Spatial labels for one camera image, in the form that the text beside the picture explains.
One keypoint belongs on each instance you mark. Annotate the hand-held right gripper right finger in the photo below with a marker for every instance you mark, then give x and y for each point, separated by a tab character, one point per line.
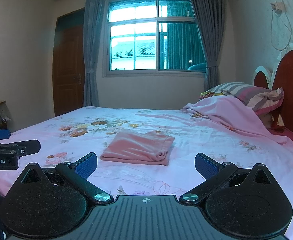
206	166

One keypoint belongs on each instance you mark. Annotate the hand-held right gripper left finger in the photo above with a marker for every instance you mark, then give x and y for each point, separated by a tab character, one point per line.
86	166

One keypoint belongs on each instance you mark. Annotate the pink long-sleeved sweater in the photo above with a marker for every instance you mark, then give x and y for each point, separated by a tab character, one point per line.
136	147

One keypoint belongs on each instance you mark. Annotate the white-framed window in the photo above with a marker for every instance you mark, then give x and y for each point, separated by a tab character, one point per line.
134	42

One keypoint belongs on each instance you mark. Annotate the teal pleated curtain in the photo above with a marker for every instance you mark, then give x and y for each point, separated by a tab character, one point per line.
184	47

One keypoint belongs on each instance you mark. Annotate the white figurine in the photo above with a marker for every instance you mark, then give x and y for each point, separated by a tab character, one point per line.
1	118

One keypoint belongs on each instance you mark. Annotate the grey curtain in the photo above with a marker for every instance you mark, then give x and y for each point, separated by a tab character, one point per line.
92	42
211	30

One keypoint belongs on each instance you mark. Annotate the brown wooden door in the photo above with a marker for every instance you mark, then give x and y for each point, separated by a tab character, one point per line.
69	67

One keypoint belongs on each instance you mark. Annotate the white wall plug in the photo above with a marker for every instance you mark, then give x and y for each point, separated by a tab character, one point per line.
277	7

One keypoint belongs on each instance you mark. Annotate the beige pillow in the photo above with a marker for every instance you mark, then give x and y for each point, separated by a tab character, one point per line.
266	120

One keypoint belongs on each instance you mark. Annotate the bed with floral sheet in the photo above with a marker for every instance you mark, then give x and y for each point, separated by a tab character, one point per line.
199	135

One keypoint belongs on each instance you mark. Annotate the colourful floral cloth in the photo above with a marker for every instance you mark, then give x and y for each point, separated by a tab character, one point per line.
209	95

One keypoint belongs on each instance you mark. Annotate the striped pillow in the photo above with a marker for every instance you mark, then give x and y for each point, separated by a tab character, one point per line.
249	92

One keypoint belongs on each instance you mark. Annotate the pink blanket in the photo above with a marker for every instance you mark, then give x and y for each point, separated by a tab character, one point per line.
231	115

